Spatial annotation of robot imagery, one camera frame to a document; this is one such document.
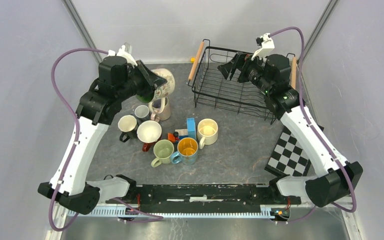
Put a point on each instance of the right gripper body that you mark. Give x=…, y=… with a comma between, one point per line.
x=251, y=69

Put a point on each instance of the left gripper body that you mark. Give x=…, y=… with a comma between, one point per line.
x=138, y=82

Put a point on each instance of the cream floral mug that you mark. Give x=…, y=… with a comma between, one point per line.
x=166, y=89

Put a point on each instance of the pink mug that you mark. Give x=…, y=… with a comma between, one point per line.
x=159, y=109

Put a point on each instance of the grey blue small cup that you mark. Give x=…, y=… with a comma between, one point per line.
x=142, y=113

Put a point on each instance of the black mug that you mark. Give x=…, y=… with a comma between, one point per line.
x=128, y=126

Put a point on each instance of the red mug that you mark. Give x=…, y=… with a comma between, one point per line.
x=149, y=132

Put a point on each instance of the green mug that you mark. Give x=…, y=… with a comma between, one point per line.
x=162, y=150

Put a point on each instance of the cream cup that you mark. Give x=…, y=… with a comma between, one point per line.
x=207, y=132

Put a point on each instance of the blue mug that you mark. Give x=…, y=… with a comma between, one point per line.
x=187, y=152

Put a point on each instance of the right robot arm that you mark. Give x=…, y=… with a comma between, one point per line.
x=335, y=177

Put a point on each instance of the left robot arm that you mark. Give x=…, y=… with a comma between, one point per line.
x=118, y=80

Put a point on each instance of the toy block structure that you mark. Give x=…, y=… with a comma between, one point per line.
x=188, y=132

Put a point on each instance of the checkerboard calibration board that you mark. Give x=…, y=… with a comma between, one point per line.
x=288, y=157

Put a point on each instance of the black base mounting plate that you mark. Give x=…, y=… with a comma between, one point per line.
x=205, y=198

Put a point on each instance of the black wire dish rack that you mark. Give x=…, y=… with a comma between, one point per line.
x=211, y=89

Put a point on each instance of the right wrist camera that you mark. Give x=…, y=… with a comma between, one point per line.
x=265, y=44

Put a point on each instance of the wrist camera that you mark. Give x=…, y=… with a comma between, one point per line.
x=265, y=44
x=125, y=52

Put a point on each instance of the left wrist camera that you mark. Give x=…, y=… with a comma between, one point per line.
x=125, y=52

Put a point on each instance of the slotted cable duct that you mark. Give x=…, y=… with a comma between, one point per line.
x=120, y=211

